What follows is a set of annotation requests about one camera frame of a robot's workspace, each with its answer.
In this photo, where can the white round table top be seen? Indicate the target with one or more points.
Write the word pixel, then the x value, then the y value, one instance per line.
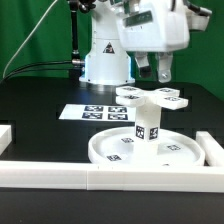
pixel 120 146

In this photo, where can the white marker sheet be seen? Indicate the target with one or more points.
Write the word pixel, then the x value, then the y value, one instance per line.
pixel 98 113

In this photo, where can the white left fence bar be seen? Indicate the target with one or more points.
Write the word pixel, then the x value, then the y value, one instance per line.
pixel 5 137

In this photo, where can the white fence bar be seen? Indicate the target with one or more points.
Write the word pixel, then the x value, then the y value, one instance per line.
pixel 214 153
pixel 48 175
pixel 5 137

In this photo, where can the white front fence bar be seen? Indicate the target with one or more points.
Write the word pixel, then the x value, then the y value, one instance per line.
pixel 48 175

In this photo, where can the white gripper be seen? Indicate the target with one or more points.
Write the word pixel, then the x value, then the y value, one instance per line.
pixel 152 26

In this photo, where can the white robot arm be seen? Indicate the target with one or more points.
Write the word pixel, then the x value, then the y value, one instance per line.
pixel 108 62

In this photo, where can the white right fence bar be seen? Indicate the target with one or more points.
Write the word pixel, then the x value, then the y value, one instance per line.
pixel 214 153

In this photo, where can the white cross-shaped table base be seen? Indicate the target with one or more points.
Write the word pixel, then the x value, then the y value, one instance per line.
pixel 164 97

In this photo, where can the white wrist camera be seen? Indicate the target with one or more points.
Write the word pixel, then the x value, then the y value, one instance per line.
pixel 197 17

